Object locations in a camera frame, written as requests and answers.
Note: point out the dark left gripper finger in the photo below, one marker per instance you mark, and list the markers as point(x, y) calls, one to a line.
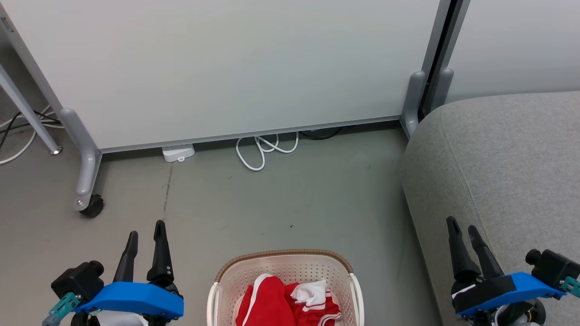
point(161, 258)
point(127, 262)

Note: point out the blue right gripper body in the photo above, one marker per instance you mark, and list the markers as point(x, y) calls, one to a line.
point(507, 290)

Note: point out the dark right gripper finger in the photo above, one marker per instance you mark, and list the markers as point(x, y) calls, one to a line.
point(462, 262)
point(489, 262)

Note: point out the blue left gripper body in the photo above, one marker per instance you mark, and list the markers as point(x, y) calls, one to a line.
point(136, 299)

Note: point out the red garment white side stripe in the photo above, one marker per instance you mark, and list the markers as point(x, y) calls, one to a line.
point(267, 303)

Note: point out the red garment white collar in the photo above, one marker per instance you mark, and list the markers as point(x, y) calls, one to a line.
point(317, 308)

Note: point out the grey fabric sofa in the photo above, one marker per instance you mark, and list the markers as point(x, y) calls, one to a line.
point(507, 172)

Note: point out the black caster wheel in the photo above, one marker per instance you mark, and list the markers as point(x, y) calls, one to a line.
point(94, 207)

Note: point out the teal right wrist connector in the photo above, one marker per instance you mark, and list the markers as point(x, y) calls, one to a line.
point(572, 286)

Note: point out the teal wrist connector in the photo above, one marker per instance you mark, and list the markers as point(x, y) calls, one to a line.
point(572, 286)
point(61, 310)

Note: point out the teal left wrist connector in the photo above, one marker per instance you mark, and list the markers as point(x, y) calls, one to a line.
point(61, 310)

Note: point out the grey partition foot with caster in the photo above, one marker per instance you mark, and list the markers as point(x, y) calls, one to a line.
point(86, 158)

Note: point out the cream perforated laundry basket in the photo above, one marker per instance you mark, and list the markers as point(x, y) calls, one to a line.
point(281, 265)

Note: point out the grey metal table leg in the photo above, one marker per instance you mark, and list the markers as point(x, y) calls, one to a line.
point(27, 111)

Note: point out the wide white partition panel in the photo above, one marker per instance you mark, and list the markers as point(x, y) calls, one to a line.
point(226, 68)

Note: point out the narrow white partition panel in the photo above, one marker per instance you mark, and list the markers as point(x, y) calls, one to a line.
point(516, 45)

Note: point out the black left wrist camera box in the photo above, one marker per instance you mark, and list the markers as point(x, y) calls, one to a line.
point(79, 280)

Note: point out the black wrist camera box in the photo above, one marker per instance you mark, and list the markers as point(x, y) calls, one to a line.
point(79, 280)
point(555, 267)

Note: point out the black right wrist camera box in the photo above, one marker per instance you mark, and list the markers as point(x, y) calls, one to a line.
point(555, 267)

